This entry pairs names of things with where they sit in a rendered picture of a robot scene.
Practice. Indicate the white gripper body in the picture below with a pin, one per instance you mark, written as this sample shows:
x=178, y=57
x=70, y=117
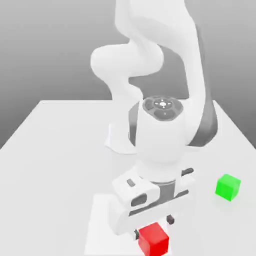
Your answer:
x=140, y=220

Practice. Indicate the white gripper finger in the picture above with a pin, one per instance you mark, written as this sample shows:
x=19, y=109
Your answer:
x=136, y=234
x=170, y=220

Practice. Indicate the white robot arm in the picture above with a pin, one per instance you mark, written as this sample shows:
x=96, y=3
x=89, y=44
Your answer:
x=160, y=136

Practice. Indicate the small red cube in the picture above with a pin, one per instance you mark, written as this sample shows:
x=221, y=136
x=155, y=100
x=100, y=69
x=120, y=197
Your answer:
x=153, y=240

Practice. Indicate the small green cube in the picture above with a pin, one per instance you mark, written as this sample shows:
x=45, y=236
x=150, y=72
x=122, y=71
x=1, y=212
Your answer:
x=228, y=187

